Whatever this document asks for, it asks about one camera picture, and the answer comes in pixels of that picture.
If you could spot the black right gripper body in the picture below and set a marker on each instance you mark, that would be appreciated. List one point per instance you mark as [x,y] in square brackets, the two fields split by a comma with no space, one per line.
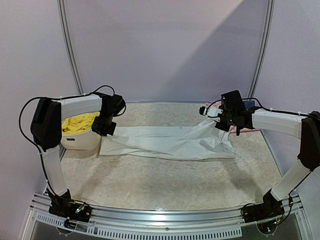
[223,122]

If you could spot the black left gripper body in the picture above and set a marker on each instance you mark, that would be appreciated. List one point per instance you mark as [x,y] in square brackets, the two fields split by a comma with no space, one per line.
[103,126]

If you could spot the white t-shirt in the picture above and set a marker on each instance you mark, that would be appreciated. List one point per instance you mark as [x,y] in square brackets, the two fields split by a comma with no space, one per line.
[178,143]

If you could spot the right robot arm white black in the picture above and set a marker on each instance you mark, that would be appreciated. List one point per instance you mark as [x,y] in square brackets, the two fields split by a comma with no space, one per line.
[237,112]

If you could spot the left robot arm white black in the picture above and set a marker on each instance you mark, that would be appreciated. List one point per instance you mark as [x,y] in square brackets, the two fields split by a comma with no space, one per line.
[46,130]

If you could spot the white plastic laundry basket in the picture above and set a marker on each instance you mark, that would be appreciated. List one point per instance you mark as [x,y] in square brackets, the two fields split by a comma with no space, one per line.
[77,140]

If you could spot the folded pink garment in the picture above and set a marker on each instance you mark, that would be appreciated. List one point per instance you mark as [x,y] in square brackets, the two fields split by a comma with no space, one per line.
[232,129]

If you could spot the yellow garment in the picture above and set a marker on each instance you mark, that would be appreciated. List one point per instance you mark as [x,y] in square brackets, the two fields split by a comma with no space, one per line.
[78,124]

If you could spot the folded navy blue garment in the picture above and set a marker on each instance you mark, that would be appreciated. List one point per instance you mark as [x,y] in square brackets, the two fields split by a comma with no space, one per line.
[249,104]

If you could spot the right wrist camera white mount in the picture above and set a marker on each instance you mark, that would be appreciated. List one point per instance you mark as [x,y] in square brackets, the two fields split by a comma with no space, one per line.
[210,112]

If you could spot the right aluminium frame post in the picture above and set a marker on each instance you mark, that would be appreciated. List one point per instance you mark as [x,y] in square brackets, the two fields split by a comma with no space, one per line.
[263,47]

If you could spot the aluminium frame post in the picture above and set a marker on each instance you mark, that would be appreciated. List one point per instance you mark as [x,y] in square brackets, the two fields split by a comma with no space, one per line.
[263,47]
[61,4]

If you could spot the front aluminium rail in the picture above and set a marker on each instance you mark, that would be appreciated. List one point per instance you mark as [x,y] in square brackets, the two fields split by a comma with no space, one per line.
[127,224]

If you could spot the left aluminium frame post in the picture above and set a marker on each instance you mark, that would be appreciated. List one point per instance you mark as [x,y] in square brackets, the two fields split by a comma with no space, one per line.
[61,4]

